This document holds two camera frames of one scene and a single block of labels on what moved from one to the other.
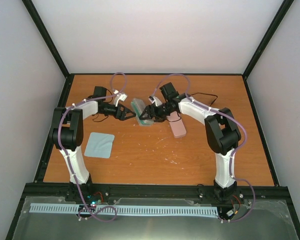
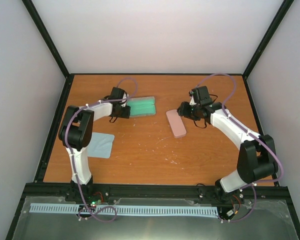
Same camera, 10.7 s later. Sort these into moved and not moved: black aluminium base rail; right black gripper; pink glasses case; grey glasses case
Moved: right black gripper; grey glasses case
Not moved: black aluminium base rail; pink glasses case
